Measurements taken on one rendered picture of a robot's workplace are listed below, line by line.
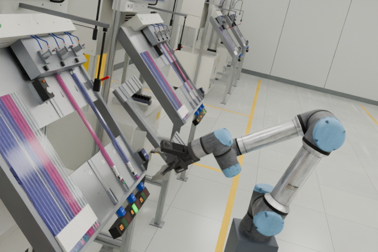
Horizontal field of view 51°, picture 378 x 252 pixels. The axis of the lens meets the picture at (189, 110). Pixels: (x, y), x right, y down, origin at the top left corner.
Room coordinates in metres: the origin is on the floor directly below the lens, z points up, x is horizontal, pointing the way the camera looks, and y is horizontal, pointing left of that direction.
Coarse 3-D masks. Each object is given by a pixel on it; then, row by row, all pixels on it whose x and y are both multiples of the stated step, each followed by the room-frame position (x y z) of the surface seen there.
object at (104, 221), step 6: (144, 174) 1.54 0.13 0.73; (138, 180) 1.47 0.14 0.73; (132, 186) 1.41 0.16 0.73; (126, 192) 1.37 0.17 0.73; (120, 198) 1.33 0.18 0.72; (126, 198) 1.32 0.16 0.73; (120, 204) 1.27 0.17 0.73; (114, 210) 1.22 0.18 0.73; (108, 216) 1.18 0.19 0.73; (102, 222) 1.14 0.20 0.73; (102, 228) 1.11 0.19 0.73; (96, 234) 1.07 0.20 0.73; (90, 240) 1.03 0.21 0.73; (84, 246) 1.00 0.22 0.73
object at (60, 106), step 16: (0, 48) 1.26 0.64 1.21; (0, 64) 1.21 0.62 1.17; (16, 64) 1.28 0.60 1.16; (0, 80) 1.16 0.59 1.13; (16, 80) 1.23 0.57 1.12; (32, 80) 1.30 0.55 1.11; (48, 80) 1.38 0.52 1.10; (64, 80) 1.48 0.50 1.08; (80, 80) 1.58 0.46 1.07; (0, 96) 1.12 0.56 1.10; (32, 96) 1.25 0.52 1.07; (64, 96) 1.41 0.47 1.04; (80, 96) 1.51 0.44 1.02; (96, 96) 1.62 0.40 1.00; (32, 112) 1.20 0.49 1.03; (48, 112) 1.27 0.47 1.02; (64, 112) 1.35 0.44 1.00
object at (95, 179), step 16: (112, 144) 1.51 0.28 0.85; (96, 160) 1.34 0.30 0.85; (112, 160) 1.43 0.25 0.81; (80, 176) 1.21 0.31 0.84; (96, 176) 1.28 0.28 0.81; (112, 176) 1.37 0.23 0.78; (128, 176) 1.47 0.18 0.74; (96, 192) 1.23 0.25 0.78; (112, 192) 1.30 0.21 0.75; (96, 208) 1.18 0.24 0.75
